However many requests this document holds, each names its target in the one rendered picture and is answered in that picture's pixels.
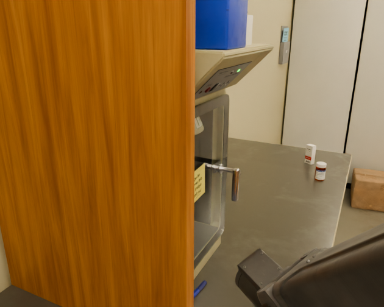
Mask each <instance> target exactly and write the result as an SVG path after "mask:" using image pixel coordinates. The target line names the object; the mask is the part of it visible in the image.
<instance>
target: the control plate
mask: <svg viewBox="0 0 384 307"><path fill-rule="evenodd" d="M250 63H251V62H247V63H243V64H240V65H236V66H231V67H228V68H224V69H220V70H218V71H217V72H216V73H215V74H214V75H213V76H212V77H211V78H210V79H209V80H208V81H207V82H206V83H205V84H204V85H203V86H202V87H201V88H200V89H199V90H198V91H197V92H196V93H195V99H197V98H200V97H202V96H205V95H208V94H210V93H213V92H215V91H218V90H221V89H223V88H225V87H226V86H227V85H228V83H227V82H228V81H230V82H231V81H232V80H233V79H234V78H235V77H236V76H237V75H239V74H240V73H241V72H242V71H243V70H244V69H245V68H246V67H247V66H248V65H249V64H250ZM239 69H240V71H238V70H239ZM232 71H233V73H231V72H232ZM237 71H238V72H237ZM230 73H231V74H230ZM224 82H226V85H223V83H224ZM217 83H219V84H221V85H222V86H221V87H220V86H217V87H216V88H215V89H214V90H213V91H210V92H209V91H208V92H207V93H205V92H204V91H205V90H206V89H207V88H209V87H210V88H211V89H212V88H213V87H214V86H215V85H216V84H217ZM202 90H203V91H202ZM200 91H202V93H200V94H199V92H200Z"/></svg>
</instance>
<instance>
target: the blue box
mask: <svg viewBox="0 0 384 307"><path fill-rule="evenodd" d="M247 5H248V0H196V25H195V49H209V50H229V49H238V48H244V47H245V46H246V29H247V13H248V11H247Z"/></svg>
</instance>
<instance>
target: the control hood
mask: <svg viewBox="0 0 384 307"><path fill-rule="evenodd" d="M273 48H274V45H273V44H253V43H252V44H251V45H247V46H245V47H244V48H238V49H229V50H209V49H195V93H196V92H197V91H198V90H199V89H200V88H201V87H202V86H203V85H204V84H205V83H206V82H207V81H208V80H209V79H210V78H211V77H212V76H213V75H214V74H215V73H216V72H217V71H218V70H220V69H224V68H228V67H231V66H236V65H240V64H243V63H247V62H251V63H250V64H249V65H248V66H247V67H246V68H245V69H244V70H243V71H242V72H241V73H240V74H239V75H237V76H236V77H235V78H234V79H233V80H232V81H231V82H230V83H229V84H228V85H227V86H226V87H225V88H228V87H230V86H233V85H236V84H237V83H238V82H239V81H240V80H241V79H242V78H243V77H244V76H245V75H246V74H247V73H249V72H250V71H251V70H252V69H253V68H254V67H255V66H256V65H257V64H258V63H259V62H261V61H262V60H263V59H264V58H265V57H266V56H267V55H268V54H269V53H270V52H271V51H272V50H273ZM225 88H223V89H225ZM223 89H221V90H223ZM218 91H220V90H218ZM215 92H217V91H215ZM215 92H213V93H215ZM213 93H210V94H213ZM210 94H208V95H210ZM208 95H205V96H208ZM205 96H202V97H205ZM202 97H200V98H202ZM200 98H197V99H200ZM197 99H195V100H197Z"/></svg>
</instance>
